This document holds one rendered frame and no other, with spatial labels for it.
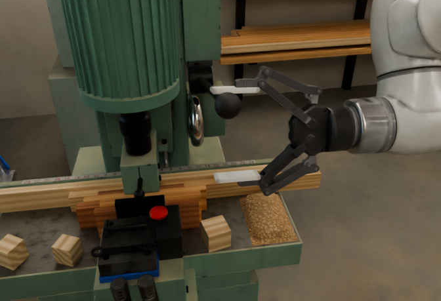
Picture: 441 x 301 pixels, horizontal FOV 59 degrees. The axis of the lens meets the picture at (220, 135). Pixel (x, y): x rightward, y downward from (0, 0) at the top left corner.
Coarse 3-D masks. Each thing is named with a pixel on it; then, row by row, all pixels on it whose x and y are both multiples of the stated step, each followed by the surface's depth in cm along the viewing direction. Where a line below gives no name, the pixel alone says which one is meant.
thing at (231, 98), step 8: (192, 72) 83; (200, 72) 84; (208, 72) 84; (192, 80) 83; (200, 80) 80; (208, 80) 84; (192, 88) 84; (200, 88) 84; (208, 88) 66; (216, 96) 56; (224, 96) 49; (232, 96) 49; (216, 104) 49; (224, 104) 48; (232, 104) 48; (240, 104) 49; (216, 112) 50; (224, 112) 48; (232, 112) 49
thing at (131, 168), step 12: (156, 132) 84; (156, 144) 80; (132, 156) 76; (144, 156) 76; (156, 156) 76; (120, 168) 73; (132, 168) 73; (144, 168) 74; (156, 168) 74; (132, 180) 75; (144, 180) 75; (156, 180) 76; (132, 192) 76; (144, 192) 77
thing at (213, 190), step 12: (192, 180) 84; (204, 180) 84; (300, 180) 87; (312, 180) 87; (72, 192) 81; (84, 192) 81; (96, 192) 81; (216, 192) 85; (228, 192) 85; (240, 192) 86; (252, 192) 86; (72, 204) 80
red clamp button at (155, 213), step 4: (152, 208) 64; (156, 208) 64; (160, 208) 64; (164, 208) 64; (152, 212) 64; (156, 212) 63; (160, 212) 63; (164, 212) 64; (152, 216) 63; (156, 216) 63; (160, 216) 63; (164, 216) 63
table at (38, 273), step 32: (0, 224) 78; (32, 224) 78; (64, 224) 78; (32, 256) 71; (192, 256) 72; (224, 256) 73; (256, 256) 74; (288, 256) 76; (0, 288) 68; (32, 288) 70; (64, 288) 71; (192, 288) 69
